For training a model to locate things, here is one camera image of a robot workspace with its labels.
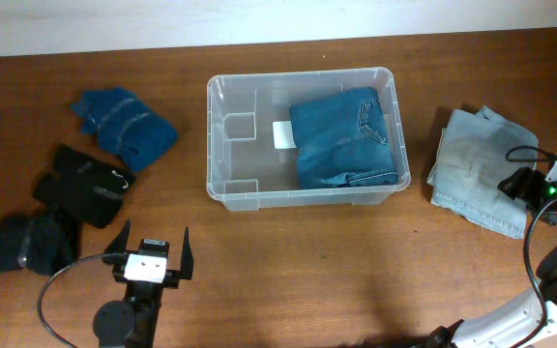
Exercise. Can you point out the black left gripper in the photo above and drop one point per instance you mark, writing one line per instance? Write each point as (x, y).
(171, 277)

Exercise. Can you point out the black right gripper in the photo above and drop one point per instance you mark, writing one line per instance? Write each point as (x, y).
(520, 183)

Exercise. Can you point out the light blue jeans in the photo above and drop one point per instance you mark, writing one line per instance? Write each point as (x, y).
(470, 164)

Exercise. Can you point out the teal blue garment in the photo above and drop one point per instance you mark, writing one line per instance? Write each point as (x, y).
(125, 126)

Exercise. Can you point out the dark blue jeans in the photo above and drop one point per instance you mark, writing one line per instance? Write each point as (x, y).
(342, 141)

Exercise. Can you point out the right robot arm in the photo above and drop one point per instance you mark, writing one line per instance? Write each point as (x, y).
(531, 316)

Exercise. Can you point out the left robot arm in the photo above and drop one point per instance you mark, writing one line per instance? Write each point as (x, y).
(132, 321)

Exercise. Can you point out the folded black garment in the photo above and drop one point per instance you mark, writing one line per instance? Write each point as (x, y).
(90, 190)

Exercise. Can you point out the dark navy folded garment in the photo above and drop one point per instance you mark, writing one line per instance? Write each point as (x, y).
(44, 243)

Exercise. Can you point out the clear plastic storage bin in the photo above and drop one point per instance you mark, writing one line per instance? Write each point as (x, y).
(245, 172)

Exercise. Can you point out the white label in bin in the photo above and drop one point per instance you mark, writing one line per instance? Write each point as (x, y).
(283, 135)

